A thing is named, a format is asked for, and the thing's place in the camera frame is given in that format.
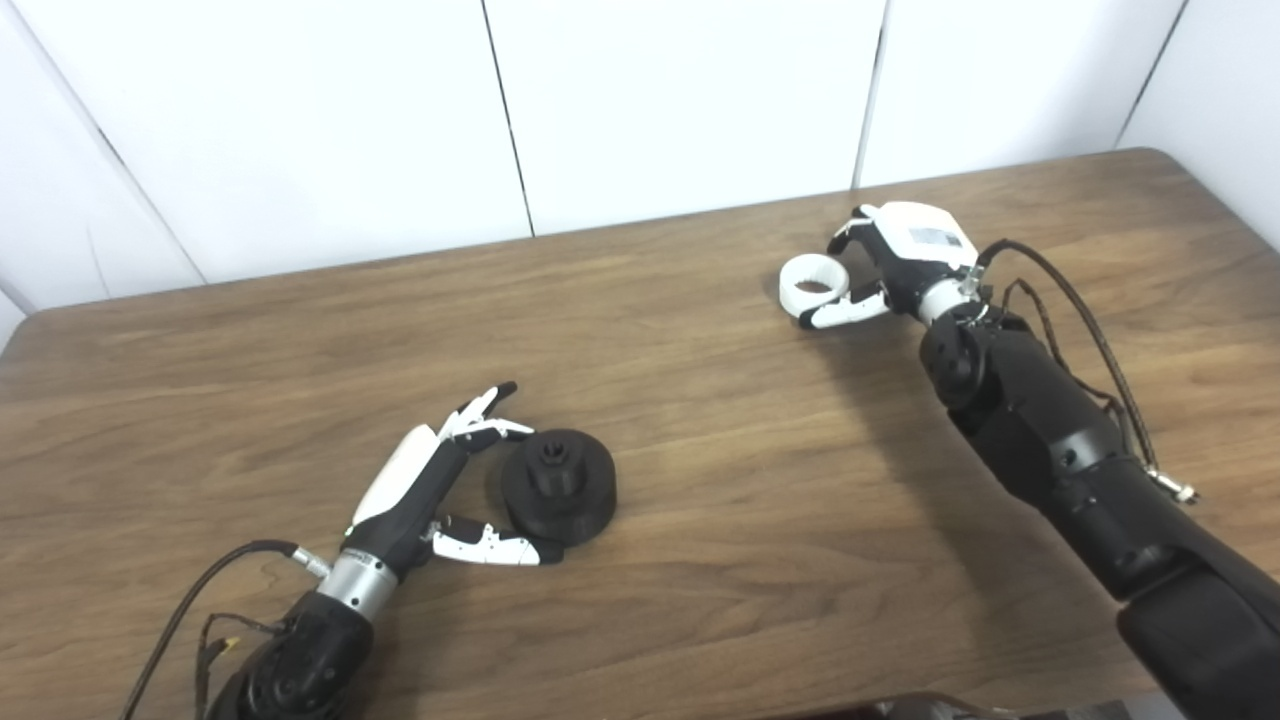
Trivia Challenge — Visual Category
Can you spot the white toothed ring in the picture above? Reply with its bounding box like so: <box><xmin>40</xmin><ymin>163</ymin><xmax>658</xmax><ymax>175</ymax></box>
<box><xmin>779</xmin><ymin>254</ymin><xmax>852</xmax><ymax>313</ymax></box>

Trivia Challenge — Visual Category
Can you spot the thick black left wrist cable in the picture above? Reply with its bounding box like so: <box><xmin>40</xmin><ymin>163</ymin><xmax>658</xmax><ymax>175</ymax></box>
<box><xmin>120</xmin><ymin>540</ymin><xmax>331</xmax><ymax>720</ymax></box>

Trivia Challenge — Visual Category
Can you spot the thin right arm wire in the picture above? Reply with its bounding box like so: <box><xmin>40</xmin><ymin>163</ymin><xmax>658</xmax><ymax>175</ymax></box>
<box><xmin>1000</xmin><ymin>278</ymin><xmax>1136</xmax><ymax>441</ymax></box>

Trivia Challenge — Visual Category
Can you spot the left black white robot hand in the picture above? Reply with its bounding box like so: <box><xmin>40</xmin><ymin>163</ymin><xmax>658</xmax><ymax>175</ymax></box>
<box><xmin>340</xmin><ymin>381</ymin><xmax>566</xmax><ymax>586</ymax></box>

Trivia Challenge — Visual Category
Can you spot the dark robot torso edge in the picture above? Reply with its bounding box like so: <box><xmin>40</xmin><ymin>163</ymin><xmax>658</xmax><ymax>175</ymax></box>
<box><xmin>790</xmin><ymin>690</ymin><xmax>1181</xmax><ymax>720</ymax></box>

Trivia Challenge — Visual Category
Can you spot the round black stepped part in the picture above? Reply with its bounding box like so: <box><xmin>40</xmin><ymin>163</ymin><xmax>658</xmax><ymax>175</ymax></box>
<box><xmin>500</xmin><ymin>428</ymin><xmax>619</xmax><ymax>548</ymax></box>

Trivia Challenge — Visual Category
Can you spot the thin left arm wire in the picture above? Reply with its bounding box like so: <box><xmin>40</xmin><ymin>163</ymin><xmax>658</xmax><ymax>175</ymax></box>
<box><xmin>195</xmin><ymin>612</ymin><xmax>286</xmax><ymax>720</ymax></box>

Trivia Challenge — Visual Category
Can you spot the thick black wrist cable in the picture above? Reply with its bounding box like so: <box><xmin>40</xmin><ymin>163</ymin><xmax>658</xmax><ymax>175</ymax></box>
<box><xmin>975</xmin><ymin>238</ymin><xmax>1201</xmax><ymax>506</ymax></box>
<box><xmin>120</xmin><ymin>540</ymin><xmax>331</xmax><ymax>720</ymax></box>

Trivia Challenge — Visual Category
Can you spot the thick black right wrist cable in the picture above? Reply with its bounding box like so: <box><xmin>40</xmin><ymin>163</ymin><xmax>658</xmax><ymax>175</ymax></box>
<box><xmin>975</xmin><ymin>238</ymin><xmax>1201</xmax><ymax>506</ymax></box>

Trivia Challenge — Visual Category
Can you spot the thin arm wire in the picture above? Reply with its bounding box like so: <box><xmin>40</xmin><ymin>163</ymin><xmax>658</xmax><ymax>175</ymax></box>
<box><xmin>195</xmin><ymin>612</ymin><xmax>286</xmax><ymax>720</ymax></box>
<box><xmin>1000</xmin><ymin>278</ymin><xmax>1136</xmax><ymax>441</ymax></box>

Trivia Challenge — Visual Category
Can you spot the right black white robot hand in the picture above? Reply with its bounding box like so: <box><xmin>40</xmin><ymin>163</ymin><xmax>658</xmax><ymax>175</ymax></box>
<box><xmin>797</xmin><ymin>201</ymin><xmax>981</xmax><ymax>331</ymax></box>

